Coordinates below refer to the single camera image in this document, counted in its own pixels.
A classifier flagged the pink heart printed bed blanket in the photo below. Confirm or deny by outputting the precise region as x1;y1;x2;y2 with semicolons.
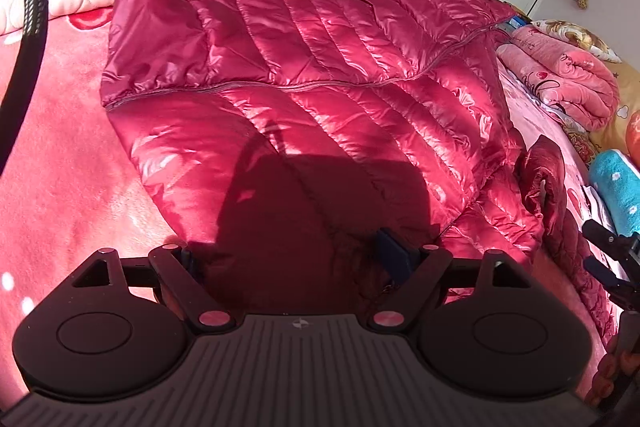
0;0;626;408

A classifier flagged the floral pillow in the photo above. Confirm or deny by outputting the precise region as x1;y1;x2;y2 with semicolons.
530;19;623;64

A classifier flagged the white printed cloth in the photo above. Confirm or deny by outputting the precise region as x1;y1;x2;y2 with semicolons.
582;184;616;228

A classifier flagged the person's right hand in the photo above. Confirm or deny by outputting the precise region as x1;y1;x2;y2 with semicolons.
597;336;627;404

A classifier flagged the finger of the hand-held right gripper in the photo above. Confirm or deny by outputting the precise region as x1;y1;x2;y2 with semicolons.
584;257;640;308
582;219;635;258

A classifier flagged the dark red down jacket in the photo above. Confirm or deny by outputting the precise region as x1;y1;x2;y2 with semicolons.
99;0;621;348

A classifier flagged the blue dotted pillow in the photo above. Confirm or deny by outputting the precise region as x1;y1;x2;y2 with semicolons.
589;149;640;238

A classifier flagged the floral bed quilt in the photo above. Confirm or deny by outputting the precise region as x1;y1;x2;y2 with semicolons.
545;97;601;158

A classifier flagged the orange pillow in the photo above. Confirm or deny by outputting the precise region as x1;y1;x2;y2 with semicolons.
625;109;640;152

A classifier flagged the black braided cable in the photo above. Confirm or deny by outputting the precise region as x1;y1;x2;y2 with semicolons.
0;0;48;172

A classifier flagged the pink folded printed blanket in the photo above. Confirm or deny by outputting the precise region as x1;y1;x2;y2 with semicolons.
497;24;621;132

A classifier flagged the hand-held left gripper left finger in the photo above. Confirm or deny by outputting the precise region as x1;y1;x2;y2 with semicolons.
70;243;237;334

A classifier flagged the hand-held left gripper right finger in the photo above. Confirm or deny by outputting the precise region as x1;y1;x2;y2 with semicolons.
367;228;533;334

